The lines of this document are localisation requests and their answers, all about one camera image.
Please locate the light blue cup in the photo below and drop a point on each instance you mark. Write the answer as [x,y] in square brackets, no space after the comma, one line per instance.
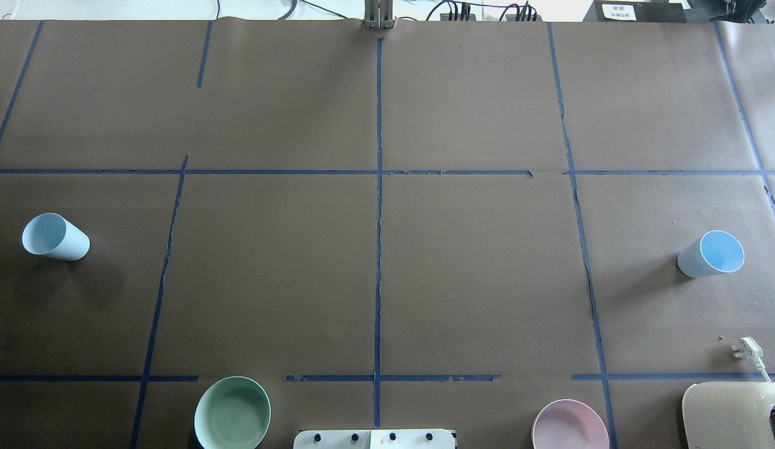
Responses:
[52,236]
[714,253]

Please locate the green bowl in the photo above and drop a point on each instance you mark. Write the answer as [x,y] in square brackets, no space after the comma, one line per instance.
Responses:
[234,412]

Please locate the pink bowl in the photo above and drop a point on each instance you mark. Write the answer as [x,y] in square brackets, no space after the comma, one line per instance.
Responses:
[569,424]

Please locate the black box with label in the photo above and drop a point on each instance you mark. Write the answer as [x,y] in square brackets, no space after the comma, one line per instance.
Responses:
[635,11]

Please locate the cream white appliance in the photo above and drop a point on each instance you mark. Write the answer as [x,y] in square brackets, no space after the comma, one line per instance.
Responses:
[725,414]

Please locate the aluminium camera post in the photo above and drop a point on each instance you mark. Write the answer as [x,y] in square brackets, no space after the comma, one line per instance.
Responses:
[378,14]

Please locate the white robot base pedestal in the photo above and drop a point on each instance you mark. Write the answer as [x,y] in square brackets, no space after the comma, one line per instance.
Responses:
[377,438]

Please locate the white power plug with cable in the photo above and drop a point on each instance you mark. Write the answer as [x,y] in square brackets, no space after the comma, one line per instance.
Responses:
[746,348]

